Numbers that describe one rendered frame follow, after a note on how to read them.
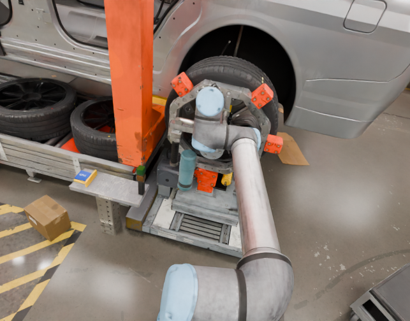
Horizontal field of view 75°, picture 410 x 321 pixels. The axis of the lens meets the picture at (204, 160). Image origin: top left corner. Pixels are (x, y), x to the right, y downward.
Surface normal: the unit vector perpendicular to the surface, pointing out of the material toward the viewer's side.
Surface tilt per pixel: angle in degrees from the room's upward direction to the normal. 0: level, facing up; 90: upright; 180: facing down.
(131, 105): 90
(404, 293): 0
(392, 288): 0
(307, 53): 90
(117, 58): 90
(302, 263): 0
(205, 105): 62
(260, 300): 24
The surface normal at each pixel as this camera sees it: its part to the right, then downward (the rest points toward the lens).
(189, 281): 0.09, -0.80
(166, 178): -0.21, 0.61
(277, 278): 0.33, -0.65
